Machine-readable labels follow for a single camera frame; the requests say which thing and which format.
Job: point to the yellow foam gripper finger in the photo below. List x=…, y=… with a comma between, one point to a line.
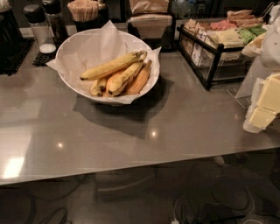
x=258, y=119

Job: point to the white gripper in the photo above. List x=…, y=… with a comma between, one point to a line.
x=271, y=49

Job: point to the long yellow top banana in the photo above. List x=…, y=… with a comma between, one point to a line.
x=110, y=67

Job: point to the orange ripe right banana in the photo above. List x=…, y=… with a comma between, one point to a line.
x=139, y=82

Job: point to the yellow spotted middle banana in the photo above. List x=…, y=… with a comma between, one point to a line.
x=120, y=83

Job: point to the orange banana underneath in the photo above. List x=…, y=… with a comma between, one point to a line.
x=110, y=79

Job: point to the small yellow banana stub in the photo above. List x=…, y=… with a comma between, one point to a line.
x=102, y=83

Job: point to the small yellow lower banana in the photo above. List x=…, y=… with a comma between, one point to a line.
x=96, y=89

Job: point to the white bowl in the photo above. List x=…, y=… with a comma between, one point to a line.
x=73, y=49

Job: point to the green tea packets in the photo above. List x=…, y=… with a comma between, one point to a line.
x=249, y=34

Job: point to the cream sweetener packets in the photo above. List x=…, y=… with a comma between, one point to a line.
x=229, y=38

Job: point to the brown sugar packets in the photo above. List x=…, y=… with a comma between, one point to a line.
x=244, y=18

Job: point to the pink sweetener packets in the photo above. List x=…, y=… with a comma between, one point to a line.
x=222, y=25

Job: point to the napkin holder with napkins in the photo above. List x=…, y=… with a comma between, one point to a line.
x=152, y=21

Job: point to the white paper liner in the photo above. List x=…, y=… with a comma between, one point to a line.
x=96, y=43

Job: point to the cup of wooden stirrers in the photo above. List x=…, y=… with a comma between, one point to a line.
x=84, y=14

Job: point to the dark shaker bottle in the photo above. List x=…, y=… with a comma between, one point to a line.
x=54, y=14

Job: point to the glass sugar shaker black lid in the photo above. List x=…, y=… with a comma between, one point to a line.
x=40, y=28

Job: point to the black rubber mat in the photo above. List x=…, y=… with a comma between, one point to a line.
x=11, y=63

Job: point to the dark appliance at left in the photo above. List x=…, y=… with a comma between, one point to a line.
x=10, y=35

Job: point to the black wire condiment rack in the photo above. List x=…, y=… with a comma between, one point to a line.
x=212, y=63

